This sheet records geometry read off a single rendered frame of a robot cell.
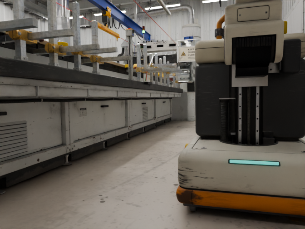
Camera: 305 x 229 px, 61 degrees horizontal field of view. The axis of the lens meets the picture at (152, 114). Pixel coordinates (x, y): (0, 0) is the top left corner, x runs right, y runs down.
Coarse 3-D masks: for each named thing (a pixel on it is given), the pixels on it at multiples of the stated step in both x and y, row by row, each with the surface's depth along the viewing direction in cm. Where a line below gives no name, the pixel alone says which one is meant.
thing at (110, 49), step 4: (100, 48) 172; (104, 48) 171; (108, 48) 170; (112, 48) 169; (116, 48) 170; (68, 52) 179; (84, 52) 175; (88, 52) 175; (92, 52) 174; (96, 52) 173; (100, 52) 172; (104, 52) 172; (108, 52) 172; (112, 52) 172
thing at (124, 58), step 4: (120, 56) 195; (124, 56) 194; (128, 56) 193; (84, 60) 204; (88, 60) 203; (100, 60) 200; (104, 60) 199; (108, 60) 198; (112, 60) 197; (116, 60) 196; (120, 60) 197; (124, 60) 197
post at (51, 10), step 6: (48, 0) 147; (54, 0) 149; (48, 6) 147; (54, 6) 149; (48, 12) 148; (54, 12) 149; (48, 18) 148; (54, 18) 149; (48, 24) 148; (54, 24) 149; (48, 30) 148; (54, 42) 149; (54, 54) 149; (54, 60) 149
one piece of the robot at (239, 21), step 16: (240, 0) 108; (256, 0) 106; (272, 0) 102; (240, 16) 106; (256, 16) 104; (272, 16) 103; (224, 32) 109; (240, 32) 103; (256, 32) 101; (272, 32) 100; (224, 48) 108
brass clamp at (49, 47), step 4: (48, 44) 146; (52, 44) 147; (56, 44) 149; (44, 48) 148; (48, 48) 146; (52, 48) 146; (56, 48) 149; (48, 52) 148; (52, 52) 148; (56, 52) 149; (60, 52) 153
